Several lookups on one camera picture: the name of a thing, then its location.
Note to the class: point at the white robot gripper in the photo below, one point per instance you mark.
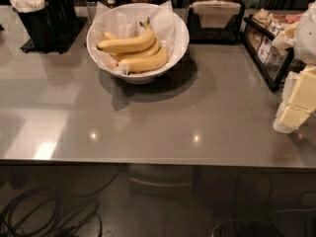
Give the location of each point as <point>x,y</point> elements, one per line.
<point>306,39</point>

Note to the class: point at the white ceramic bowl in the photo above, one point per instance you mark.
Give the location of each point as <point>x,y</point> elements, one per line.
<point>182,41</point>

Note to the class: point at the small back yellow banana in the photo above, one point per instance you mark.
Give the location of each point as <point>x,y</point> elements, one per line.
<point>109,36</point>

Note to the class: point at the black napkin dispenser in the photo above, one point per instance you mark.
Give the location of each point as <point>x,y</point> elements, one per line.
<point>228,35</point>

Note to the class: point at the brown paper napkin stack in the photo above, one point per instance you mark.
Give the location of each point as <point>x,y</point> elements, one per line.
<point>215,14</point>

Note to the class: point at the black rubber mat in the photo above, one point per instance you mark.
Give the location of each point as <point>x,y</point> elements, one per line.
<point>45,40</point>

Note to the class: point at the black cutlery holder cup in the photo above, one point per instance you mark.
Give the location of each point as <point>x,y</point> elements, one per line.
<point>50,17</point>

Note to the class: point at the black wire condiment rack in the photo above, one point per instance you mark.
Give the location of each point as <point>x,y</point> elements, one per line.
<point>272,65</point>

